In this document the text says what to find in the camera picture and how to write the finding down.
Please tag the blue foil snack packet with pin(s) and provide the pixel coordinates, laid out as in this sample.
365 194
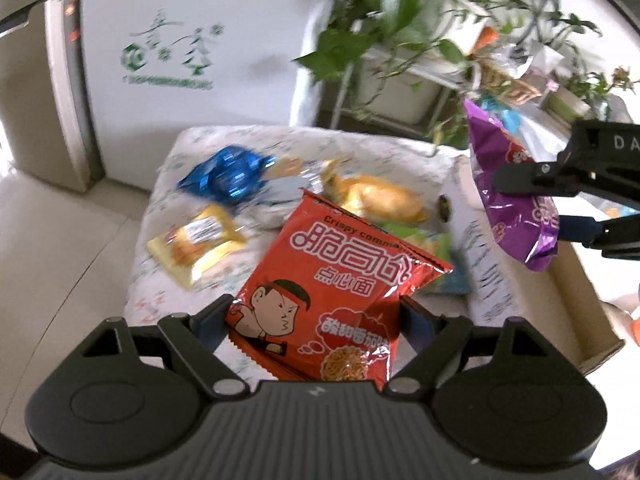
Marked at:
227 175

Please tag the orange yellow snack packet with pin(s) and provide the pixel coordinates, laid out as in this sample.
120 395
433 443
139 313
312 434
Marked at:
380 200

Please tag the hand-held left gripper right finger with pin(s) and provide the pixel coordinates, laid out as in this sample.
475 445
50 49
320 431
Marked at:
414 321

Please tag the purple snack packet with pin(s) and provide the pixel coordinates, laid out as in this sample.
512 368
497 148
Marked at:
510 210

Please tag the trailing pothos plant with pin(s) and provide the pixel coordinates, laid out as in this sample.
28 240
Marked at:
400 0

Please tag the red leaf plant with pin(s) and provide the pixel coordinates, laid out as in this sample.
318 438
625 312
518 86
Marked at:
615 82

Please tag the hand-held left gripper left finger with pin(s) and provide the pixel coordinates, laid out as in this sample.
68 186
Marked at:
216 321

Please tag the white tablecloth with clear cover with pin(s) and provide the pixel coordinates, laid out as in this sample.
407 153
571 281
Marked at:
542 132

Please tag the pale yellow snack packet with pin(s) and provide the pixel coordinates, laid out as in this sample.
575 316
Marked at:
197 242

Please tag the white refrigerator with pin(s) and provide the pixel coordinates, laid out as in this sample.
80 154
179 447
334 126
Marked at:
225 25

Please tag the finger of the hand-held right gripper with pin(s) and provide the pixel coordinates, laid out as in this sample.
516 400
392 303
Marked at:
525 176
582 230

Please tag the wicker basket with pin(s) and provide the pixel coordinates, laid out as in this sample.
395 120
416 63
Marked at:
505 82

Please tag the silver foil snack packet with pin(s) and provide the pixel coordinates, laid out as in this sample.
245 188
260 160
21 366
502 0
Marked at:
272 212

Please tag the white metal plant rack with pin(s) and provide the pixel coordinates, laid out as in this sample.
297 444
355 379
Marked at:
340 95

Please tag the orange wrapper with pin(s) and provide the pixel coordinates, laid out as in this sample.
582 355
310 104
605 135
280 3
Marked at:
487 40

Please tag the white rectangular planter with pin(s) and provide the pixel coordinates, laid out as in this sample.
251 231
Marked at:
395 95

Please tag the leafy plant in white pot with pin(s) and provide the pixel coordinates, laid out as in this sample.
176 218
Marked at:
545 0

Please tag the green snack packet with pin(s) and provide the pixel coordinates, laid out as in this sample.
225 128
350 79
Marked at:
450 280

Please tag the light green plant pot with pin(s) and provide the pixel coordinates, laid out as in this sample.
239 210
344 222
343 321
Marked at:
565 102

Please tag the blue plastic bag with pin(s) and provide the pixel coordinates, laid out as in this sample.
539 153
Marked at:
505 115

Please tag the floral cloth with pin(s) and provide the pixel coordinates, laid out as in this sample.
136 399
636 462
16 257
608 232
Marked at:
210 140

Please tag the cardboard box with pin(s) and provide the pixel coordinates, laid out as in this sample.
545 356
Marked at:
570 305

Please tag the red noodle snack packet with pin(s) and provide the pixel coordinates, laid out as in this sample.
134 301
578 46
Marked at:
325 285

